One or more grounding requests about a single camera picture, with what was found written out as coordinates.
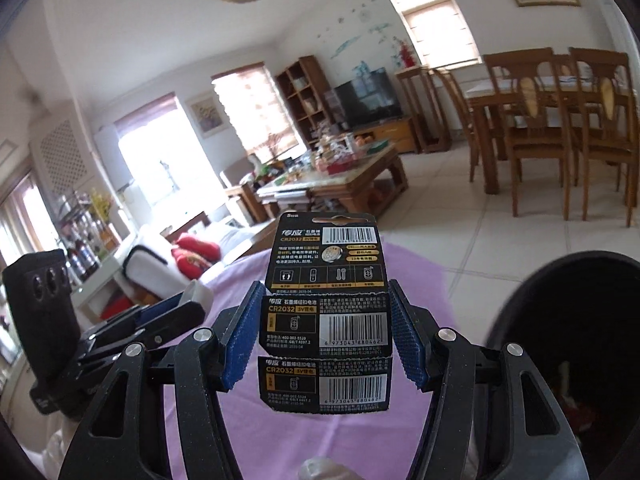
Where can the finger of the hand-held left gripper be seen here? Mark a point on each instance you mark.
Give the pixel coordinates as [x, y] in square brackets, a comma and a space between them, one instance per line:
[160, 307]
[170, 328]

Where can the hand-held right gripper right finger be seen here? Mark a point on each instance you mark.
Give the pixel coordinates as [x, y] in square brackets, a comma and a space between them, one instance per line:
[406, 335]

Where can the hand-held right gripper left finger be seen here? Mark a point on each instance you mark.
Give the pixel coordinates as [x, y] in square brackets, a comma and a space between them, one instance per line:
[242, 335]

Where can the small white box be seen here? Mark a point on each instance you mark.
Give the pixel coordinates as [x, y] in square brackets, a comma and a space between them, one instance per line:
[196, 296]

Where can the black battery blister card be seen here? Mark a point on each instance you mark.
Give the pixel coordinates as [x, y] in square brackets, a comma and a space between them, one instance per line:
[325, 310]

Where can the black round trash bin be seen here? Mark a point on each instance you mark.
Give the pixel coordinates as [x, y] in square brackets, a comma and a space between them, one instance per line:
[530, 300]

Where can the person's left hand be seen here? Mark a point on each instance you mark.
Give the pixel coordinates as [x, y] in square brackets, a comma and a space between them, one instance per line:
[57, 450]

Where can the person's right hand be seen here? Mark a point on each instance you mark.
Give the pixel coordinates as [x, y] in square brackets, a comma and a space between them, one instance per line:
[322, 470]

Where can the red cushion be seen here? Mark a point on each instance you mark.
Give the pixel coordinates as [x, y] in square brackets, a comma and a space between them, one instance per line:
[197, 252]

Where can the white sofa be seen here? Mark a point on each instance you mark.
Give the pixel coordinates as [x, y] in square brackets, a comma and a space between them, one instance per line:
[240, 240]

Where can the rack of bottles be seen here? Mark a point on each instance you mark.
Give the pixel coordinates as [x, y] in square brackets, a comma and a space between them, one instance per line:
[87, 240]

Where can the bright balcony window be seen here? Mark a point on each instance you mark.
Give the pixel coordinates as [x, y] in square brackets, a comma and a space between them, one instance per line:
[155, 160]

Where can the wooden coffee table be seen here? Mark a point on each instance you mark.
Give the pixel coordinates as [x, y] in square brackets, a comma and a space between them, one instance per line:
[370, 185]

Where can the white lattice cabinet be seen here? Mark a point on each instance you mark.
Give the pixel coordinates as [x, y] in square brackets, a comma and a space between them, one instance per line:
[60, 155]

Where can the assorted tabletop clutter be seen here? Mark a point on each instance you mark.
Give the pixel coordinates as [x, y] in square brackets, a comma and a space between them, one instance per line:
[330, 157]

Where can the small framed flower picture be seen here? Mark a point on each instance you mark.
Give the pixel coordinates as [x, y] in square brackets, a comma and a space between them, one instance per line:
[205, 115]

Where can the wooden television stand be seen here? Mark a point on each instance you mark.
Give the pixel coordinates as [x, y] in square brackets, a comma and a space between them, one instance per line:
[395, 135]

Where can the window with roller blind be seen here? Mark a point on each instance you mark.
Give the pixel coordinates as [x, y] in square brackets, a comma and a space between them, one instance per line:
[432, 20]
[255, 110]

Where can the tall wooden side table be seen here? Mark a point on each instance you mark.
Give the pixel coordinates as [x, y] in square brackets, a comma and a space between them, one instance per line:
[425, 110]

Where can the wooden dining chair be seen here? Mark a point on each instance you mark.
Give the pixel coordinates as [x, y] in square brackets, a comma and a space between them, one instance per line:
[532, 145]
[457, 110]
[605, 147]

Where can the wooden dining table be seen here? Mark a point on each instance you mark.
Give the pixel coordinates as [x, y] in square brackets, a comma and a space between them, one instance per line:
[480, 115]

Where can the clear plastic drawer unit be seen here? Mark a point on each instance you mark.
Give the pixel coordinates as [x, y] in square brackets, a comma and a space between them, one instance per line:
[334, 110]

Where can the black flat television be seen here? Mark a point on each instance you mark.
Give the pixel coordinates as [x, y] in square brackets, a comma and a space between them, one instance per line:
[367, 99]

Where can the wooden bookshelf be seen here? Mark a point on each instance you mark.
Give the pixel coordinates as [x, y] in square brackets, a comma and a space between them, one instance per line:
[302, 100]

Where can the red flower ornament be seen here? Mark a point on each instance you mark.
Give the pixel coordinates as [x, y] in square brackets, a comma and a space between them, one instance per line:
[405, 54]

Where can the blue wall decals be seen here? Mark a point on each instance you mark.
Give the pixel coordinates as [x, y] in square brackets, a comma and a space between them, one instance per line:
[350, 42]

